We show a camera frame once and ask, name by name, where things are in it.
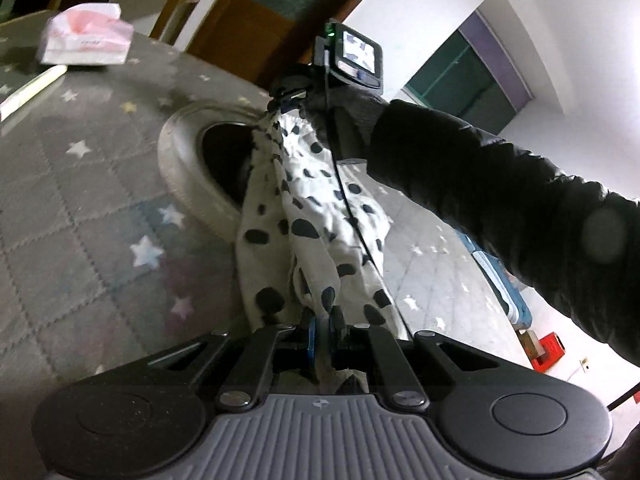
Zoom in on black round induction cooktop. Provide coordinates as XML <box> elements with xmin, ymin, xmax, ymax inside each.
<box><xmin>197</xmin><ymin>121</ymin><xmax>262</xmax><ymax>211</ymax></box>

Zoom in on white marble cooktop ring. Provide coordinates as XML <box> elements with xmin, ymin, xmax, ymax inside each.
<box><xmin>157</xmin><ymin>101</ymin><xmax>271</xmax><ymax>246</ymax></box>

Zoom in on pink white tissue pack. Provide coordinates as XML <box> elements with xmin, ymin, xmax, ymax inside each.
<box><xmin>39</xmin><ymin>2</ymin><xmax>135</xmax><ymax>67</ymax></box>

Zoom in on red plastic crate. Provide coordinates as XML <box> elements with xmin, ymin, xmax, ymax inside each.
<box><xmin>530</xmin><ymin>332</ymin><xmax>568</xmax><ymax>373</ymax></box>

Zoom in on white polka dot pants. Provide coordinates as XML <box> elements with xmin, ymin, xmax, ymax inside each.
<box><xmin>235</xmin><ymin>102</ymin><xmax>416</xmax><ymax>401</ymax></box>

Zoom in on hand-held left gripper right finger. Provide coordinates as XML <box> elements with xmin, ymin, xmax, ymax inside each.
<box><xmin>330</xmin><ymin>310</ymin><xmax>501</xmax><ymax>412</ymax></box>

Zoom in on brown wooden door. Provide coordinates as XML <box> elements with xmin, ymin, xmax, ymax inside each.
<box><xmin>187</xmin><ymin>0</ymin><xmax>401</xmax><ymax>88</ymax></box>

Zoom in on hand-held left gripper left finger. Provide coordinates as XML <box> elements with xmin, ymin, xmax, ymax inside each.
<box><xmin>147</xmin><ymin>316</ymin><xmax>318</xmax><ymax>413</ymax></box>

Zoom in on grey star-patterned table cover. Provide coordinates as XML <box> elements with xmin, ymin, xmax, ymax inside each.
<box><xmin>0</xmin><ymin>9</ymin><xmax>526</xmax><ymax>411</ymax></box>

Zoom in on person's right forearm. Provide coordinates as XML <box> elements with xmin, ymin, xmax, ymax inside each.
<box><xmin>367</xmin><ymin>99</ymin><xmax>640</xmax><ymax>361</ymax></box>

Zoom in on green framed window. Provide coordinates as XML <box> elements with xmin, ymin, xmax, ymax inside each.
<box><xmin>402</xmin><ymin>10</ymin><xmax>533</xmax><ymax>126</ymax></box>

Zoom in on white long flat box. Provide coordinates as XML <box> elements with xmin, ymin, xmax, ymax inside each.
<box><xmin>0</xmin><ymin>64</ymin><xmax>68</xmax><ymax>122</ymax></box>

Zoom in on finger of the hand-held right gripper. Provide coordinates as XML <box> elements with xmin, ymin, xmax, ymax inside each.
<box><xmin>269</xmin><ymin>87</ymin><xmax>307</xmax><ymax>117</ymax></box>

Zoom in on blue sofa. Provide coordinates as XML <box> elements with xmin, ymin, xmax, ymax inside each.
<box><xmin>457</xmin><ymin>230</ymin><xmax>533</xmax><ymax>331</ymax></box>

